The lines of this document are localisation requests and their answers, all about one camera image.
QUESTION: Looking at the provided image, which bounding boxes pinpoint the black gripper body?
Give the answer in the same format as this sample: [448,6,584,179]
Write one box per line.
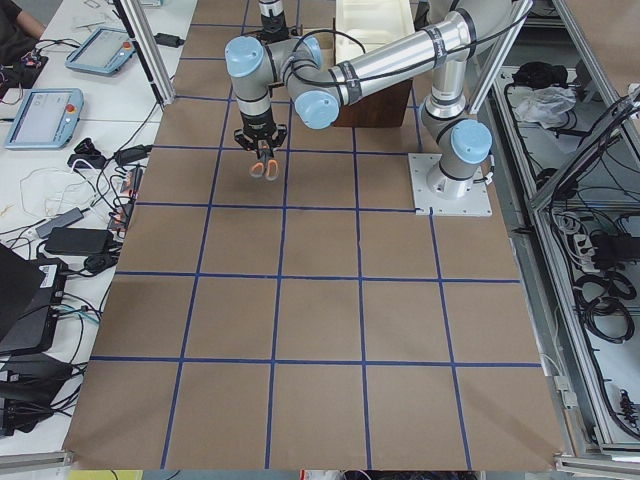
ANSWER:
[241,112,287,146]
[260,14,291,43]

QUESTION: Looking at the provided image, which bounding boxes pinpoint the orange grey scissors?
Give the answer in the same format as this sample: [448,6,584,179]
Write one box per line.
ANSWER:
[249,142,279,181]

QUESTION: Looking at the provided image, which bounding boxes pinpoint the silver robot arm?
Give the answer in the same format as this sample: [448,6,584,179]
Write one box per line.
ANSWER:
[225,1,290,159]
[225,1,533,200]

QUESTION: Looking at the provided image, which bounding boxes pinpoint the white plastic tray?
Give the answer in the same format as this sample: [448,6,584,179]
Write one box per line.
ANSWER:
[335,0,415,52]

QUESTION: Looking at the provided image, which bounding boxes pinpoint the black power adapter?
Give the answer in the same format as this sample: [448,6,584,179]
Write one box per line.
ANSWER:
[154,33,184,48]

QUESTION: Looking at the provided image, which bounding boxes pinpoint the dark brown wooden cabinet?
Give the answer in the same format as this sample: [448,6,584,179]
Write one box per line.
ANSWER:
[333,79,413,128]

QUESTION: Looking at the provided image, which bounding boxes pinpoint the blue teach pendant far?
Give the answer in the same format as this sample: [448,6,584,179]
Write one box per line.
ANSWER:
[65,27,134,76]

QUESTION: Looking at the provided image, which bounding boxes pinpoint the blue teach pendant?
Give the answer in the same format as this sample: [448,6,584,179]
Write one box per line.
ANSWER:
[65,27,134,76]
[4,88,84,150]

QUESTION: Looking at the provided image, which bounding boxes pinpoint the blue teach pendant near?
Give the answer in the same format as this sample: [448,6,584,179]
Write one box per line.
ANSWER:
[4,88,84,150]

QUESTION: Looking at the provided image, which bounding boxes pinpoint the black power brick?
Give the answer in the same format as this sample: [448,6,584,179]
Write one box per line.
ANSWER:
[44,227,113,256]

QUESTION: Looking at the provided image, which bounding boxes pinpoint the black laptop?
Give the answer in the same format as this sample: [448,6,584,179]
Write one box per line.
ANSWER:
[1,246,67,356]

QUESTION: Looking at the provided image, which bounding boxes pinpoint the aluminium frame post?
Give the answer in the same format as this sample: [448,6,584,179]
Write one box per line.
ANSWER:
[114,0,175,107]

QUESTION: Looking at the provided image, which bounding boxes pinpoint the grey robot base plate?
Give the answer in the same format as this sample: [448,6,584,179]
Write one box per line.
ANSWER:
[408,153,492,217]

